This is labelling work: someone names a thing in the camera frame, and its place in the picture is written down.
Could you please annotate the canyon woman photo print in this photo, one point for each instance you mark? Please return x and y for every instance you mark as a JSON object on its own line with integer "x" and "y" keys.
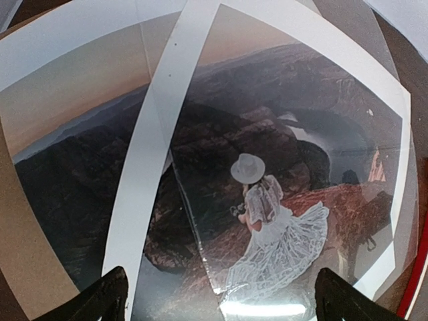
{"x": 68, "y": 126}

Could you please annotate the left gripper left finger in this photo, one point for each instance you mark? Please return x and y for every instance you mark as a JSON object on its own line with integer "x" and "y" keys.
{"x": 105, "y": 299}

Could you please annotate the white photo mat board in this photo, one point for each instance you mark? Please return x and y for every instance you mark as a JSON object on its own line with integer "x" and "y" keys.
{"x": 79, "y": 22}

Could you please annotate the red wooden picture frame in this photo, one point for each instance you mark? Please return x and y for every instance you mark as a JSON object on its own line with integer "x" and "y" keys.
{"x": 417, "y": 276}

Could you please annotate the clear acrylic sheet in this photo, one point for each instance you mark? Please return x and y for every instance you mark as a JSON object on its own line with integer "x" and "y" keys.
{"x": 283, "y": 163}

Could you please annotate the brown cardboard backing board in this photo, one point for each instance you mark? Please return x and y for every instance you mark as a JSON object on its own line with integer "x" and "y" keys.
{"x": 35, "y": 276}

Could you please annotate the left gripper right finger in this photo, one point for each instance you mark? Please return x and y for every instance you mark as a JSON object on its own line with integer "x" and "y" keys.
{"x": 337, "y": 300}

